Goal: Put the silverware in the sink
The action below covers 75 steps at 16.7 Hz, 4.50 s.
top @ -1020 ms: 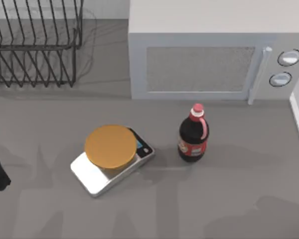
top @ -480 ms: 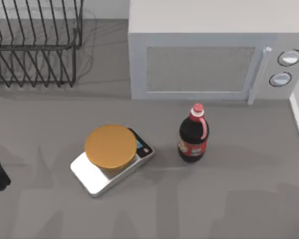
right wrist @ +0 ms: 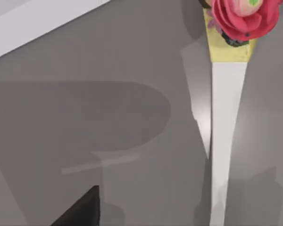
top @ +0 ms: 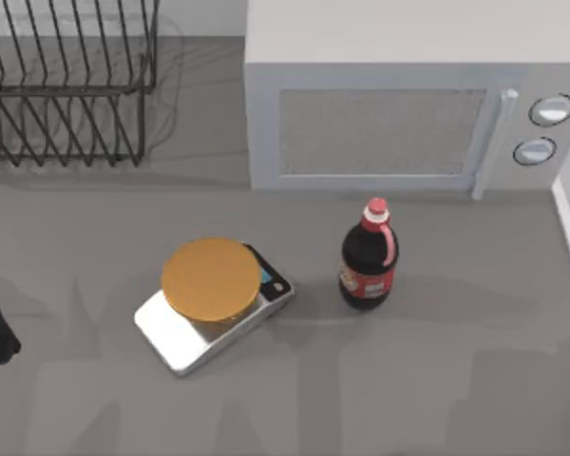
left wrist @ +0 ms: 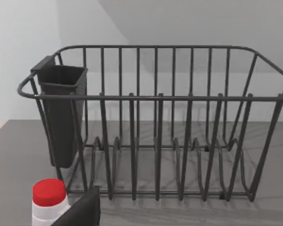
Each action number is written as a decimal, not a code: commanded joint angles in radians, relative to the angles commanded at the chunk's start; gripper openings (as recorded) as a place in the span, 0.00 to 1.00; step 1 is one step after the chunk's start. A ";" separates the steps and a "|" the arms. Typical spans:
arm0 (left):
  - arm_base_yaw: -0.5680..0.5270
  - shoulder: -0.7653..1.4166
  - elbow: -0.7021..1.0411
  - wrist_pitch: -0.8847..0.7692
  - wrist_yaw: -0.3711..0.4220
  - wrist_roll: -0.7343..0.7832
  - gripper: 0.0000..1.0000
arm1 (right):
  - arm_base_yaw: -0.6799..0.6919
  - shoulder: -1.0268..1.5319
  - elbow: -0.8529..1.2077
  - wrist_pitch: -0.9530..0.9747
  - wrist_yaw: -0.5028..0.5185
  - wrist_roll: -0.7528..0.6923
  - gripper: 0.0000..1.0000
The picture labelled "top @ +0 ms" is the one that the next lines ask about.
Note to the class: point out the dark bottle with red cap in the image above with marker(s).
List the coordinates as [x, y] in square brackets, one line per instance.
[366, 266]

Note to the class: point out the orange round scale plate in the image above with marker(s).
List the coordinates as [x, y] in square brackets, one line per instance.
[211, 279]

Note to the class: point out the microwave oven door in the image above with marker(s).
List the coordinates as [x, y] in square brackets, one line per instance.
[380, 133]

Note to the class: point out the silver kitchen scale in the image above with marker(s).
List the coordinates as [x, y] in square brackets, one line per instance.
[195, 339]

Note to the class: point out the pale microwave oven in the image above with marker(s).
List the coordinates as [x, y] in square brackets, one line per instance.
[408, 43]

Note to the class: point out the round microwave knob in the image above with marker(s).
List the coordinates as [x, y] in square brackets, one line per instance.
[552, 109]
[534, 150]

